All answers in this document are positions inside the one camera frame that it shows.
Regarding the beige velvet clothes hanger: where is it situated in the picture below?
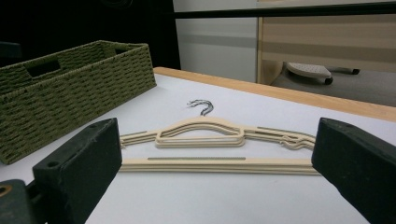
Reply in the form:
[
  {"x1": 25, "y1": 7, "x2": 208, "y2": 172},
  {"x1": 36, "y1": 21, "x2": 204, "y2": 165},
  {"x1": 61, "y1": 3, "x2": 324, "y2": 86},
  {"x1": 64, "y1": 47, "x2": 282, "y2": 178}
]
[
  {"x1": 120, "y1": 100, "x2": 317, "y2": 167},
  {"x1": 120, "y1": 102, "x2": 321, "y2": 176},
  {"x1": 120, "y1": 101, "x2": 319, "y2": 172}
]

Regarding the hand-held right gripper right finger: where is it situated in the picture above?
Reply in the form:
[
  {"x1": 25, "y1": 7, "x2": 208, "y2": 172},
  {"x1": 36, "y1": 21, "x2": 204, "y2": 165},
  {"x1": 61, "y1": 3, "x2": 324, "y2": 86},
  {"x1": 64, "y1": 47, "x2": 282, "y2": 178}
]
[{"x1": 311, "y1": 117, "x2": 396, "y2": 224}]

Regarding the green woven storage basket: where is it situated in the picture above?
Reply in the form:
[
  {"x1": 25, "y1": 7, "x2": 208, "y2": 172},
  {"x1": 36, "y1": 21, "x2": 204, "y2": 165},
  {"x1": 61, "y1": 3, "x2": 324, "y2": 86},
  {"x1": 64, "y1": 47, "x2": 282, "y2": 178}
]
[{"x1": 0, "y1": 39, "x2": 158, "y2": 165}]

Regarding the light wooden desk panel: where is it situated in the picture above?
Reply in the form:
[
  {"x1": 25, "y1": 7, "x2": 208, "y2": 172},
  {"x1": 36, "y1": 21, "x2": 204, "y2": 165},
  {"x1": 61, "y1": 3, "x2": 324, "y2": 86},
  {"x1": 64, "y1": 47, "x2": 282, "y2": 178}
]
[{"x1": 256, "y1": 13, "x2": 396, "y2": 86}]

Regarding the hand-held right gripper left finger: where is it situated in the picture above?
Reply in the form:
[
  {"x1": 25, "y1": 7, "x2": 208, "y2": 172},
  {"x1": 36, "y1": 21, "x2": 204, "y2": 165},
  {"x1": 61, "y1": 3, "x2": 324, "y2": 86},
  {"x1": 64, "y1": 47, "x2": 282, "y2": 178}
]
[{"x1": 32, "y1": 117, "x2": 123, "y2": 224}]

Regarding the grey office chair base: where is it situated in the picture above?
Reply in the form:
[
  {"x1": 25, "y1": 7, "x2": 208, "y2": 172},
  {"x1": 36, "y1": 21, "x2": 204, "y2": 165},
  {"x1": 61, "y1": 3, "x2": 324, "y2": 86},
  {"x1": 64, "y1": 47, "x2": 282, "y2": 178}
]
[{"x1": 284, "y1": 61, "x2": 361, "y2": 86}]

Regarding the white cabinet panel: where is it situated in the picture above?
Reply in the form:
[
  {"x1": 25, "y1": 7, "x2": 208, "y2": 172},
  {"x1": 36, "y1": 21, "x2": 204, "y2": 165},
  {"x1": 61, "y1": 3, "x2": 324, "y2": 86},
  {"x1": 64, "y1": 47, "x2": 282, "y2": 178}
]
[{"x1": 175, "y1": 17, "x2": 260, "y2": 84}]

